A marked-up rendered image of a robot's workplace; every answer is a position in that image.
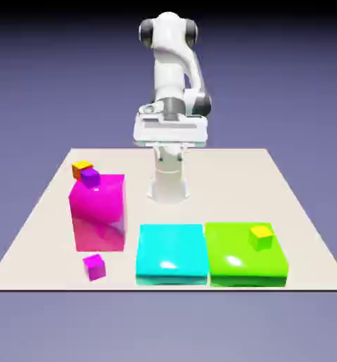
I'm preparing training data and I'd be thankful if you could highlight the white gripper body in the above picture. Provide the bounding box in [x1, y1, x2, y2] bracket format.
[133, 112, 209, 148]

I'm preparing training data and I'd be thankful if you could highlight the small purple cube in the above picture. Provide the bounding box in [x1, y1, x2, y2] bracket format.
[80, 168, 101, 189]

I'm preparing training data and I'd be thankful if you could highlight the large cyan box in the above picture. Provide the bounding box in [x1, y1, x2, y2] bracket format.
[135, 223, 209, 286]

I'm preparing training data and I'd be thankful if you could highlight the small yellow cube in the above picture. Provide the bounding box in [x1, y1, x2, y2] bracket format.
[248, 225, 275, 252]

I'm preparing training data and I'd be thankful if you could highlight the small orange cube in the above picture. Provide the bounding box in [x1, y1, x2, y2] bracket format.
[72, 160, 94, 182]

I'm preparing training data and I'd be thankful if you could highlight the small magenta cube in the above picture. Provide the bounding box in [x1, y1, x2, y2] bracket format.
[82, 253, 107, 281]

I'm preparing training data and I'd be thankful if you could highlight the large green box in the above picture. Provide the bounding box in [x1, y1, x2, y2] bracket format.
[204, 221, 290, 288]

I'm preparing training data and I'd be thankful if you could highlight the large magenta box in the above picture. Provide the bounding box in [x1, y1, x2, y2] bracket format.
[68, 173, 127, 252]

